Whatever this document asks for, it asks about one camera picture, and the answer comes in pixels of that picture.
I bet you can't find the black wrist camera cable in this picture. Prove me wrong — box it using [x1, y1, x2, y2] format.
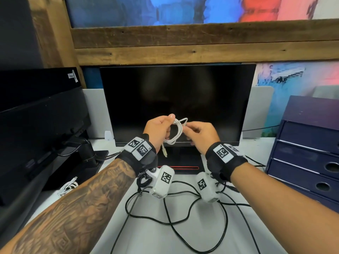
[216, 192, 262, 254]
[110, 186, 153, 254]

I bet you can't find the black computer monitor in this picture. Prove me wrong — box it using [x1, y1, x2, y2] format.
[100, 63, 257, 147]

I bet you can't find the person's right hand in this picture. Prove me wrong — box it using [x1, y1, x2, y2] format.
[183, 121, 221, 156]

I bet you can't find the black left wrist strap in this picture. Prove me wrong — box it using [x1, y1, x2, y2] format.
[115, 133, 159, 178]

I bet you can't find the navy blue drawer unit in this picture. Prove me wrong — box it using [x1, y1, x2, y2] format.
[264, 95, 339, 210]

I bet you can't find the white cable with black charger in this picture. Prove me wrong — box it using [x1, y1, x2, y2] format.
[58, 176, 79, 196]

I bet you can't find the person's left hand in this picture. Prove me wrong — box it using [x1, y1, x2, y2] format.
[143, 113, 177, 154]

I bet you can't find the long black cable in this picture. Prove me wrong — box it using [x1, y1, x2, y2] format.
[125, 155, 267, 254]

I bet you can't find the black monitor arm base plate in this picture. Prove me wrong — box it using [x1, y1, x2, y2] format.
[43, 150, 109, 191]

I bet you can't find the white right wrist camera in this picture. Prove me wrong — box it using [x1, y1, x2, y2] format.
[196, 171, 221, 204]

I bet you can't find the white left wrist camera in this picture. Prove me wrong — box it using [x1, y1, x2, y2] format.
[149, 165, 175, 200]

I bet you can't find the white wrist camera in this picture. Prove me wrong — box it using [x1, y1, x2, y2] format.
[196, 171, 221, 204]
[149, 165, 175, 200]

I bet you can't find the white background table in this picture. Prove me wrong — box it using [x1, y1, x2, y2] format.
[312, 85, 339, 100]

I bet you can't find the black panel with white sticker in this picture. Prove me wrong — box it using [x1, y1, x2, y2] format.
[0, 67, 82, 113]

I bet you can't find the black wrist strap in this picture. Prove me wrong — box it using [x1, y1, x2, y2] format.
[115, 133, 159, 178]
[205, 141, 249, 182]

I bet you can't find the person's right forearm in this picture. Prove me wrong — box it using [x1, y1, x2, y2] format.
[230, 162, 339, 254]

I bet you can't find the black right wrist strap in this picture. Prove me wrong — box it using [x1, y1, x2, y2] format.
[205, 141, 249, 182]

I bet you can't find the black monitor power cable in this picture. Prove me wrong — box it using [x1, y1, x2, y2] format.
[56, 141, 91, 157]

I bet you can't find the white partition panel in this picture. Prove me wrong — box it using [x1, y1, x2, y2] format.
[82, 88, 115, 140]
[242, 86, 275, 140]

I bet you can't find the person's left forearm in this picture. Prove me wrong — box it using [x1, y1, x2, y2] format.
[0, 158, 136, 254]

